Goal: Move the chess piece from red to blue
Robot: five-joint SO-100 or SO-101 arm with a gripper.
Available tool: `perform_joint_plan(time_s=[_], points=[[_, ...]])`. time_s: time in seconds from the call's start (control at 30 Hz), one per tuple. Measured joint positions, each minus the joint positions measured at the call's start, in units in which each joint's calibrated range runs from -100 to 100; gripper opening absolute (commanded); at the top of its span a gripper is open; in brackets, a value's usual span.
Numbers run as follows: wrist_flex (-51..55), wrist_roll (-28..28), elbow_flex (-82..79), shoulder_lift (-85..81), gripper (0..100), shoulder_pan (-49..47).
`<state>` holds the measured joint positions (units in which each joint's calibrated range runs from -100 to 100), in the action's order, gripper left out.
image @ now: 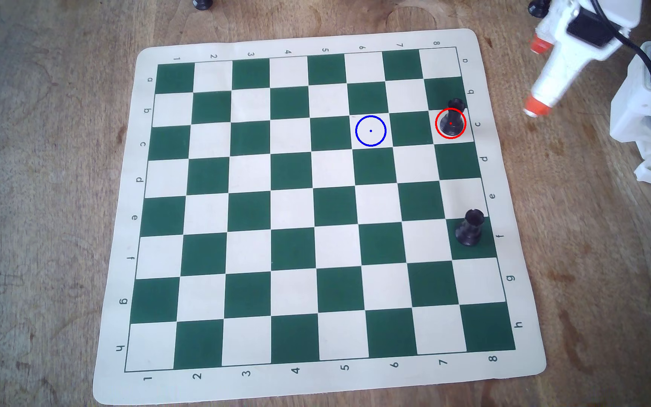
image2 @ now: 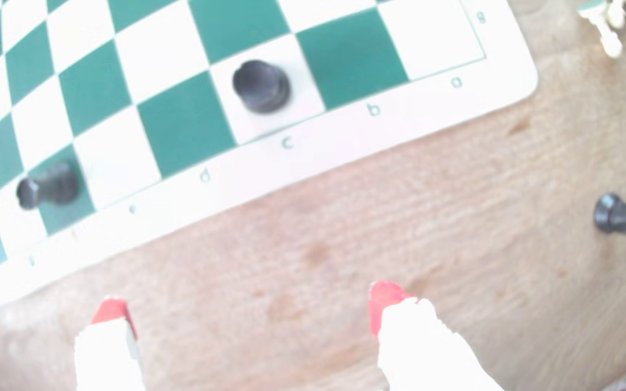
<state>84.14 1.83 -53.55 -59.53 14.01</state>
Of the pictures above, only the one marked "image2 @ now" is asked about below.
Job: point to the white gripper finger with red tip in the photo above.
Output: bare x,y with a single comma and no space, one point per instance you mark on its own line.
421,353
107,353

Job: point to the black chess piece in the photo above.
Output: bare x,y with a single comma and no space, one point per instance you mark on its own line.
261,86
49,187
617,216

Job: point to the green and white chessboard mat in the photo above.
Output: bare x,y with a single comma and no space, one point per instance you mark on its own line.
182,125

